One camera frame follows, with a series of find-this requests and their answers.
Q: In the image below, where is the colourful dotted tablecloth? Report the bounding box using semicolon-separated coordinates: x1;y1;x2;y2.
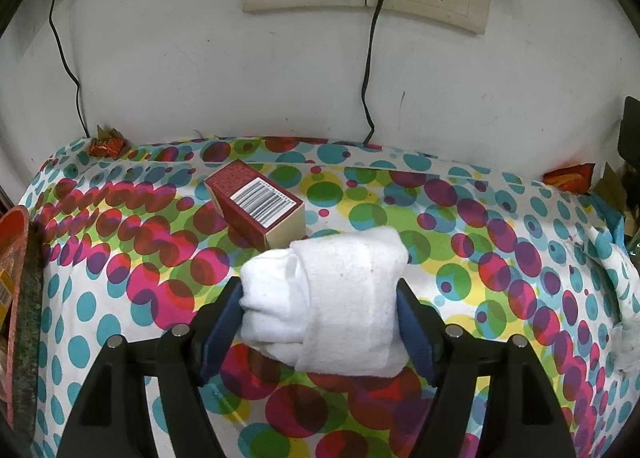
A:
22;137;639;457

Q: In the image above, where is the yellow book box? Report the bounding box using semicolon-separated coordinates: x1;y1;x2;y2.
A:
0;270;14;327

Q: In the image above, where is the white crumpled tissue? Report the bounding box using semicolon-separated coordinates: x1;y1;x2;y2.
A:
612;317;640;374

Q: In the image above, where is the red packet at right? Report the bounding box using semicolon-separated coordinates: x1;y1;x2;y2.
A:
542;163;594;194

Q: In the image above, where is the dark red barcode box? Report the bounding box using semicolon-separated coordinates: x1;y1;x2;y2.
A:
204;160;306;251

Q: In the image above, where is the thin black wall cable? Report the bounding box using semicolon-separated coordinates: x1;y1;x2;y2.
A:
46;0;91;140

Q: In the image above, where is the red round tray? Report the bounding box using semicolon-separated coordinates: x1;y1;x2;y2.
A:
1;206;44;446

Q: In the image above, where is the red candy wrapper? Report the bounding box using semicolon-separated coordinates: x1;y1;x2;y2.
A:
88;126;127;159

